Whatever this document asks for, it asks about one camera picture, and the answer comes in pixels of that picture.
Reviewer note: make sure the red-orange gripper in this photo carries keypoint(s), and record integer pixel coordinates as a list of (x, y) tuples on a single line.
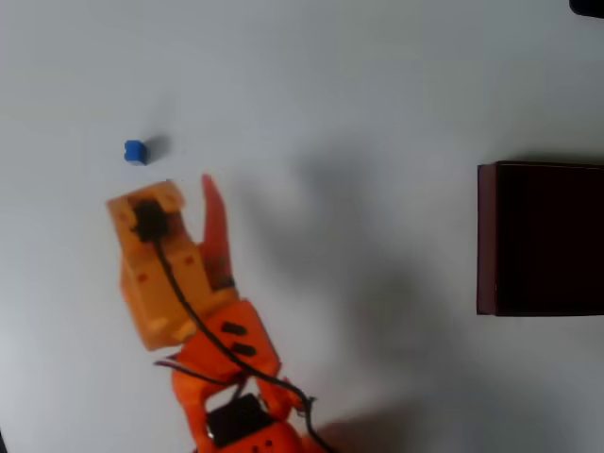
[(218, 264)]

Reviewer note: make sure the small blue cube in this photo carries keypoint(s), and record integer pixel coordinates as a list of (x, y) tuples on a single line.
[(135, 152)]

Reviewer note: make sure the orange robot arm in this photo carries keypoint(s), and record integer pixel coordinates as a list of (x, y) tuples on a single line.
[(255, 424)]

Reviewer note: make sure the dark red box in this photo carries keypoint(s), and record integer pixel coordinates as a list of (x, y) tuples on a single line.
[(547, 240)]

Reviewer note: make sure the black object at table edge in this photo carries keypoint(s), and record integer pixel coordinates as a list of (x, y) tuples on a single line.
[(589, 7)]

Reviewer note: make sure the black camera module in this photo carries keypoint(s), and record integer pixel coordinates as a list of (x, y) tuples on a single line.
[(150, 221)]

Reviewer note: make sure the light orange camera mount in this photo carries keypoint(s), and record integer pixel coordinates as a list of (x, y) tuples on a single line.
[(151, 283)]

